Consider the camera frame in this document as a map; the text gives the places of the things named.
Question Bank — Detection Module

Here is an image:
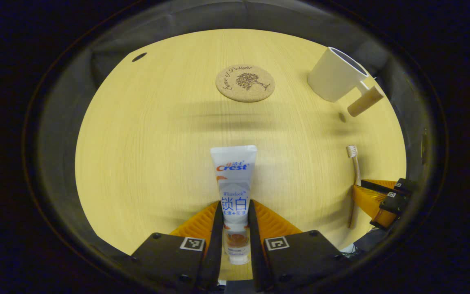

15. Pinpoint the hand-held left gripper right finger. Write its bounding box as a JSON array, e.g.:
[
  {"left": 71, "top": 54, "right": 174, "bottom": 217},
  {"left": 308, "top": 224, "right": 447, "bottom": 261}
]
[{"left": 248, "top": 199, "right": 352, "bottom": 291}]

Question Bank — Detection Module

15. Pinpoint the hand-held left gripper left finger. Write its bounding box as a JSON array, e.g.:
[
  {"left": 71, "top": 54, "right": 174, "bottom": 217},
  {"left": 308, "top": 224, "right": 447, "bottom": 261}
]
[{"left": 131, "top": 201, "right": 224, "bottom": 291}]

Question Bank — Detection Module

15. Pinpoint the wooden toothbrush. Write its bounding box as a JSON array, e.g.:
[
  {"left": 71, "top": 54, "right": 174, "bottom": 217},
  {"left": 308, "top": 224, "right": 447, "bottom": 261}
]
[{"left": 346, "top": 145, "right": 361, "bottom": 229}]

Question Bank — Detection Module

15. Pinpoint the white toothpaste tube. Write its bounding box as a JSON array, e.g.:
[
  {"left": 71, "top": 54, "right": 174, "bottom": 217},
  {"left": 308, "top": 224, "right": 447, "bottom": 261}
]
[{"left": 210, "top": 145, "right": 257, "bottom": 265}]

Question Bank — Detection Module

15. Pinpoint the round cork coaster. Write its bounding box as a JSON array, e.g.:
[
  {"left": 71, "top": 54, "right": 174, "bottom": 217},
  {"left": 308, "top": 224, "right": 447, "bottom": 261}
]
[{"left": 215, "top": 65, "right": 276, "bottom": 102}]

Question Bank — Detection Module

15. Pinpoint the wooden desktop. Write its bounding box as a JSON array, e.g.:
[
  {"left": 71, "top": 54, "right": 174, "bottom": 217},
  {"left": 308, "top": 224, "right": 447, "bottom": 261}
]
[{"left": 75, "top": 29, "right": 407, "bottom": 282}]

